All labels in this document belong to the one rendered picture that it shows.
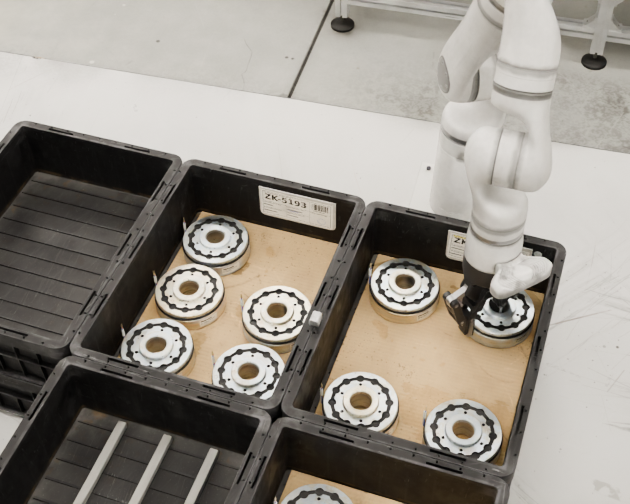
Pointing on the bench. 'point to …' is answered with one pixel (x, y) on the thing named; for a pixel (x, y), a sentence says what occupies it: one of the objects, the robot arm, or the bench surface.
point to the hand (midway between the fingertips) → (481, 318)
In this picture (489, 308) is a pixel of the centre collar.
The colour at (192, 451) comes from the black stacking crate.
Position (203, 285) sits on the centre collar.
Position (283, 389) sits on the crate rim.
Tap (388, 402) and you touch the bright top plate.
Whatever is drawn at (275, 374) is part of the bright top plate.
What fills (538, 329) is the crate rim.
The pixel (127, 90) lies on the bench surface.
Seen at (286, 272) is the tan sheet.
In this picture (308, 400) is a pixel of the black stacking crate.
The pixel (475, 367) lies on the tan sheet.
